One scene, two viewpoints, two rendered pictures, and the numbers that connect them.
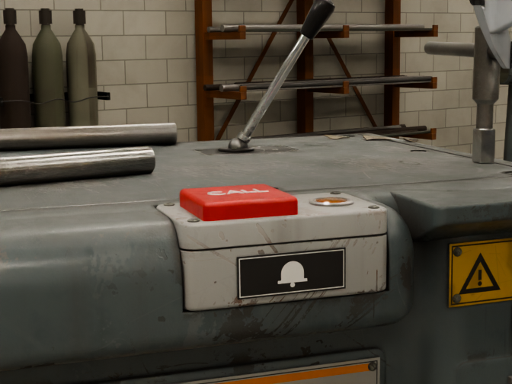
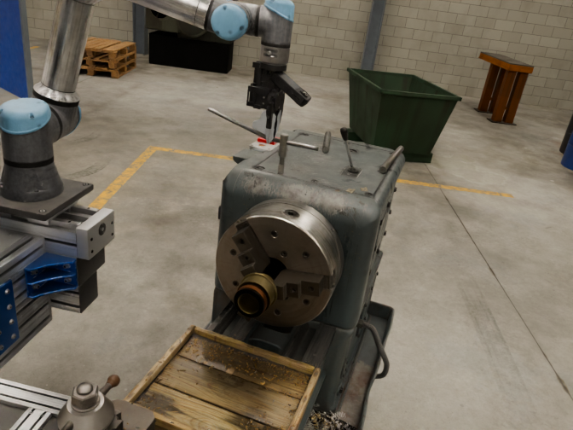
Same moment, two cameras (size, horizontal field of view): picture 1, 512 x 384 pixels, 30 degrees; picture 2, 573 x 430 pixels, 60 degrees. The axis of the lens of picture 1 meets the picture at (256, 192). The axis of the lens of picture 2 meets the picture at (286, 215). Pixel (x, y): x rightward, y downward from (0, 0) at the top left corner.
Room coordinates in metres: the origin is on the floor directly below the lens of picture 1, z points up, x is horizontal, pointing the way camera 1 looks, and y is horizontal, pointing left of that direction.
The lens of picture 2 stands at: (1.58, -1.24, 1.74)
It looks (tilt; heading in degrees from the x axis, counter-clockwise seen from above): 25 degrees down; 125
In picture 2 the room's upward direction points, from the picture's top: 8 degrees clockwise
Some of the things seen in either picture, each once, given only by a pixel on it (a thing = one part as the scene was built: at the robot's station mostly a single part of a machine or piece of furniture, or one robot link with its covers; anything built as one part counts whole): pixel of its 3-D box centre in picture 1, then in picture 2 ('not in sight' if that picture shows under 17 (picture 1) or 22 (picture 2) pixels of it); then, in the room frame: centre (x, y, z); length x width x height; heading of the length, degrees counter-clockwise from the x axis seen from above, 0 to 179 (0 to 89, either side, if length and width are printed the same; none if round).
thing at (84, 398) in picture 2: not in sight; (84, 393); (1.07, -0.96, 1.17); 0.04 x 0.04 x 0.03
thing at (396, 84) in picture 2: not in sight; (392, 116); (-0.98, 4.35, 0.43); 1.34 x 0.94 x 0.85; 138
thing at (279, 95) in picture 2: not in sight; (268, 86); (0.75, -0.21, 1.49); 0.09 x 0.08 x 0.12; 19
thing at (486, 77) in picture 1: (485, 94); (282, 154); (0.81, -0.19, 1.31); 0.02 x 0.02 x 0.12
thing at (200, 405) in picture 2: not in sight; (227, 391); (1.03, -0.60, 0.89); 0.36 x 0.30 x 0.04; 19
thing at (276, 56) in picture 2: not in sight; (274, 55); (0.75, -0.21, 1.57); 0.08 x 0.08 x 0.05
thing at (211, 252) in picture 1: (270, 246); (266, 150); (0.60, -0.01, 1.23); 0.13 x 0.08 x 0.05; 109
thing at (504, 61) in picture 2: not in sight; (496, 86); (-0.95, 8.48, 0.50); 1.61 x 0.44 x 1.00; 126
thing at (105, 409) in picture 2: not in sight; (86, 409); (1.07, -0.96, 1.13); 0.08 x 0.08 x 0.03
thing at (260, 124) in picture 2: not in sight; (263, 126); (0.76, -0.23, 1.38); 0.06 x 0.03 x 0.09; 19
